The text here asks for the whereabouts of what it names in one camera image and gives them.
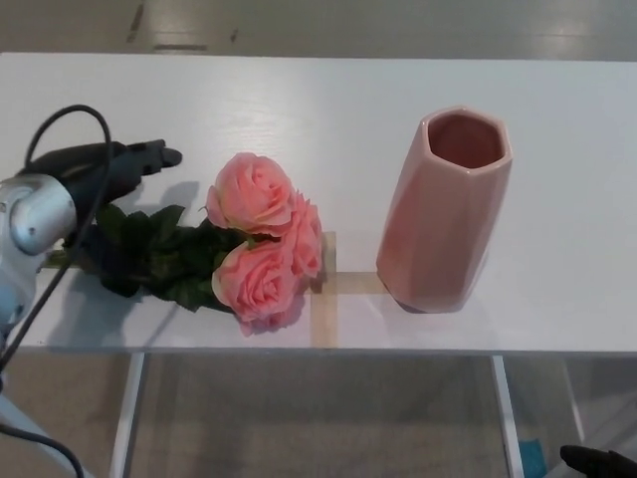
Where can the pink faceted ceramic vase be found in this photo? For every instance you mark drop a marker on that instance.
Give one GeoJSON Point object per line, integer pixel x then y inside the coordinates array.
{"type": "Point", "coordinates": [433, 229]}

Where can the thin white table leg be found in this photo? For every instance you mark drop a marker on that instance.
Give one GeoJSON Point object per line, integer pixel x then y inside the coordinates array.
{"type": "Point", "coordinates": [574, 398]}

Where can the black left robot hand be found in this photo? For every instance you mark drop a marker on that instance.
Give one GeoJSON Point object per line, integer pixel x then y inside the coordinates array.
{"type": "Point", "coordinates": [89, 171]}

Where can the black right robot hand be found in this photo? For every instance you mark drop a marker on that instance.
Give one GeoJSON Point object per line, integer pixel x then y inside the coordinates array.
{"type": "Point", "coordinates": [592, 463]}

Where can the pink rose bouquet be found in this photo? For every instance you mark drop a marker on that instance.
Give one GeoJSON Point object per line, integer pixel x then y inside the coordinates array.
{"type": "Point", "coordinates": [254, 199]}

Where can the blue floor tape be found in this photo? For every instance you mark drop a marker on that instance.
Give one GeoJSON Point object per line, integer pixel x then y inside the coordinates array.
{"type": "Point", "coordinates": [531, 458]}

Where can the light blue metal frame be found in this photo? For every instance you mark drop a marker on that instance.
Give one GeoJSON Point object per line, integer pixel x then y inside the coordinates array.
{"type": "Point", "coordinates": [35, 448]}

